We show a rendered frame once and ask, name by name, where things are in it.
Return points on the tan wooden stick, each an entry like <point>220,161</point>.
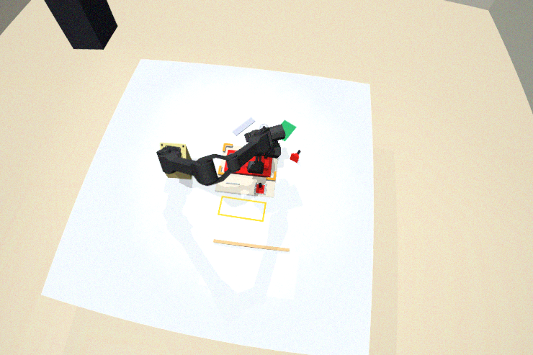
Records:
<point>251,245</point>

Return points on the green flat plate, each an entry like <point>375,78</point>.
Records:
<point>288,128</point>

